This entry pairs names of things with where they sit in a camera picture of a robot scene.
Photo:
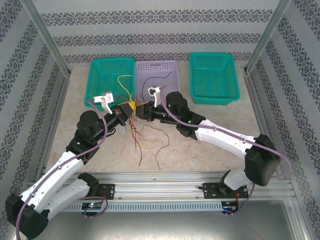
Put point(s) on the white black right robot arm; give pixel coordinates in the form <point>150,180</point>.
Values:
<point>260,162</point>

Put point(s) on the aluminium mounting rail beam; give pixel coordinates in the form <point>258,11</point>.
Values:
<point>155,186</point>

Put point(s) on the grey metal sheet panel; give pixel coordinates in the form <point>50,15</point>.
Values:
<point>160,227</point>

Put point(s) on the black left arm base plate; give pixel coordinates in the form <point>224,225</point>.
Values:
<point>108,191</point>

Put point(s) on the small circuit board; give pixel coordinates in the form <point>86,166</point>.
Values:
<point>92,205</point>
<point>228,206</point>

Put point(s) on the purple plastic basket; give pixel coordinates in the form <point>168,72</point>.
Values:
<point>165,90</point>

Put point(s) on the aluminium side rail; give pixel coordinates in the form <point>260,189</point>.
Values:
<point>255,100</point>
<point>60,105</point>

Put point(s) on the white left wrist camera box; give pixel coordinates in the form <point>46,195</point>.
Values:
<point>108,97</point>

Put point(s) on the teal plastic basket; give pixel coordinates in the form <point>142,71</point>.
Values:
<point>212,80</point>
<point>105,75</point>

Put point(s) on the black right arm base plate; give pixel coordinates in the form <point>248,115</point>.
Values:
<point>209,192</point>

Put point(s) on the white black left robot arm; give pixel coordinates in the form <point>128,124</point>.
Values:
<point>70,190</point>

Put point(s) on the aluminium frame post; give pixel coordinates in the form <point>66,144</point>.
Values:
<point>45,35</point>
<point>270,30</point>

